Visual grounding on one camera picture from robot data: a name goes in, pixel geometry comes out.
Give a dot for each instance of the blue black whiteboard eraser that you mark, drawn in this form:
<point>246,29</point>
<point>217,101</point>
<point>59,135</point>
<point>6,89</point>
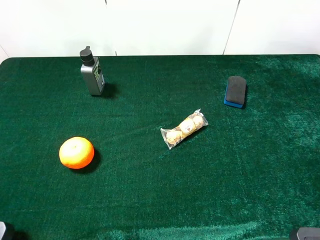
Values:
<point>235,92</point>

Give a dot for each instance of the grey bottle with black cap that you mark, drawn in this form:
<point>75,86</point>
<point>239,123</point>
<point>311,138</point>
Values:
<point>92,72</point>

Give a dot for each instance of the orange mandarin fruit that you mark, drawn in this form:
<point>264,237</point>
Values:
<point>76,153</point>

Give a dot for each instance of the green felt table cover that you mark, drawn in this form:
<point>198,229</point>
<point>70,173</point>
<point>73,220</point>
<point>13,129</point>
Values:
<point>253,173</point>

